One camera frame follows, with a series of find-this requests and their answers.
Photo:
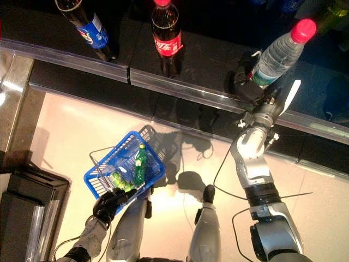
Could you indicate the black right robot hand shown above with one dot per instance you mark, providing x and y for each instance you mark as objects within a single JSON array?
[{"x": 248, "y": 91}]

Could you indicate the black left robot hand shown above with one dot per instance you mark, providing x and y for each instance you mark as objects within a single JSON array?
[{"x": 109, "y": 203}]

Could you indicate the blue plastic shopping basket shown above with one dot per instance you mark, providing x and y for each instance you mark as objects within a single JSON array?
[{"x": 91, "y": 183}]

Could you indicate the clear water bottle red cap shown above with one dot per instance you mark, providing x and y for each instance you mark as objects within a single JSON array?
[{"x": 278, "y": 57}]

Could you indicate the green Sprite bottle yellow cap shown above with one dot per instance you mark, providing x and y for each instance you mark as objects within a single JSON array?
[{"x": 139, "y": 166}]

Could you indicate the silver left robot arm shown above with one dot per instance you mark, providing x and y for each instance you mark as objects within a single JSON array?
[{"x": 90, "y": 234}]

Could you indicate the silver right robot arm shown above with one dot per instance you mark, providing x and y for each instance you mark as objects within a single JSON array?
[{"x": 253, "y": 163}]

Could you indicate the silver left robot leg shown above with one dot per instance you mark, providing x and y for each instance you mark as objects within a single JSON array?
[{"x": 128, "y": 232}]

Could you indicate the dark display shelf unit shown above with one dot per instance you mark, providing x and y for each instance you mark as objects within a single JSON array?
[{"x": 27, "y": 204}]

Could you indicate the black shelf plinth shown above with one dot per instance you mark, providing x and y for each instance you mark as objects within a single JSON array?
[{"x": 163, "y": 101}]

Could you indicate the Coca-Cola bottle red cap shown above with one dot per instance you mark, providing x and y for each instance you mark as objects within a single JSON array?
[{"x": 167, "y": 41}]

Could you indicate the green bottle on shelf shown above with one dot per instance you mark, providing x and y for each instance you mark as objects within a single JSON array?
[{"x": 335, "y": 11}]

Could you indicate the glossy dark counter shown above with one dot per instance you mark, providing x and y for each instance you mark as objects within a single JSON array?
[{"x": 13, "y": 95}]

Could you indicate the black shelf with clear rail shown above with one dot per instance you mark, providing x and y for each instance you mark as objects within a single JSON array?
[{"x": 207, "y": 62}]

